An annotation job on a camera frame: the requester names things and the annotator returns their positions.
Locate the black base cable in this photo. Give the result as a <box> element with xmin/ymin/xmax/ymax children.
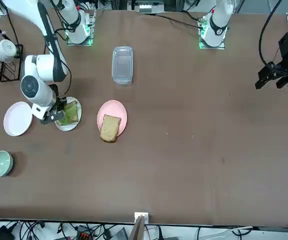
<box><xmin>156</xmin><ymin>13</ymin><xmax>202</xmax><ymax>30</ymax></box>

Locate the brown bread slice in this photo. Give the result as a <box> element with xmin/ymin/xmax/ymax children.
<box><xmin>55</xmin><ymin>100</ymin><xmax>80</xmax><ymax>127</ymax></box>
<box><xmin>100</xmin><ymin>114</ymin><xmax>122</xmax><ymax>144</ymax></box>

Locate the aluminium post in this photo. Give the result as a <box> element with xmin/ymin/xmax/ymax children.
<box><xmin>130</xmin><ymin>211</ymin><xmax>150</xmax><ymax>240</ymax></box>

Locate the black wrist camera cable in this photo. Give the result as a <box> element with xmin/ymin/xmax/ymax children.
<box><xmin>53</xmin><ymin>24</ymin><xmax>73</xmax><ymax>100</ymax></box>

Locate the white plate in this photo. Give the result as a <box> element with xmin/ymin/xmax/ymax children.
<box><xmin>53</xmin><ymin>96</ymin><xmax>83</xmax><ymax>132</ymax></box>

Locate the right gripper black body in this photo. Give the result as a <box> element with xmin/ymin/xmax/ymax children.
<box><xmin>49</xmin><ymin>84</ymin><xmax>67</xmax><ymax>111</ymax></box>

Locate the clear plastic container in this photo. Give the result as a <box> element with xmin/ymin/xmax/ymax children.
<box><xmin>111</xmin><ymin>45</ymin><xmax>134</xmax><ymax>87</ymax></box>

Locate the black wire cup rack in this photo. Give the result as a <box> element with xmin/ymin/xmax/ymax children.
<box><xmin>0</xmin><ymin>21</ymin><xmax>25</xmax><ymax>83</ymax></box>

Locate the white cup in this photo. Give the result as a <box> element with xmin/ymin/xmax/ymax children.
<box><xmin>0</xmin><ymin>39</ymin><xmax>17</xmax><ymax>63</ymax></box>

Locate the pale green bowl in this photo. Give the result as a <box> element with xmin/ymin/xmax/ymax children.
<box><xmin>0</xmin><ymin>150</ymin><xmax>14</xmax><ymax>178</ymax></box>

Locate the pink plate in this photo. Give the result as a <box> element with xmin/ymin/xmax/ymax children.
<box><xmin>97</xmin><ymin>99</ymin><xmax>128</xmax><ymax>137</ymax></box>

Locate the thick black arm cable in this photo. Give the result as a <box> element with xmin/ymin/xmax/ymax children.
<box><xmin>258</xmin><ymin>0</ymin><xmax>284</xmax><ymax>67</ymax></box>

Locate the green lettuce leaf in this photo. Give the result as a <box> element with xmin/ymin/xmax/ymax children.
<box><xmin>57</xmin><ymin>102</ymin><xmax>77</xmax><ymax>126</ymax></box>

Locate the pale speckled plate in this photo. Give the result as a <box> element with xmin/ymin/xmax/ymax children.
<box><xmin>3</xmin><ymin>101</ymin><xmax>34</xmax><ymax>137</ymax></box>

